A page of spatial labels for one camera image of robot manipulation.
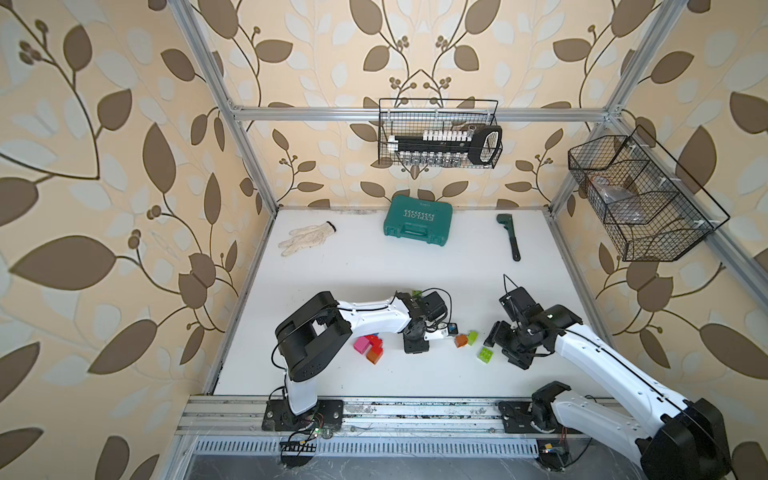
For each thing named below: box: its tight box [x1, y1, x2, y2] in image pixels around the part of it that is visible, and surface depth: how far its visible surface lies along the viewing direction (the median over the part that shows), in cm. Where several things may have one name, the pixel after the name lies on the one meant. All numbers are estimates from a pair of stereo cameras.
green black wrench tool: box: [496, 214, 521, 262], surface depth 117 cm
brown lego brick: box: [454, 334, 468, 348], surface depth 87 cm
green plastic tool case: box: [383, 194, 454, 247], surface depth 114 cm
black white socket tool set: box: [388, 125, 503, 166], surface depth 86 cm
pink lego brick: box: [353, 336, 370, 354], surface depth 86 cm
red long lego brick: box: [365, 335, 383, 356], surface depth 87 cm
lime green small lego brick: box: [478, 347, 494, 363], surface depth 84 cm
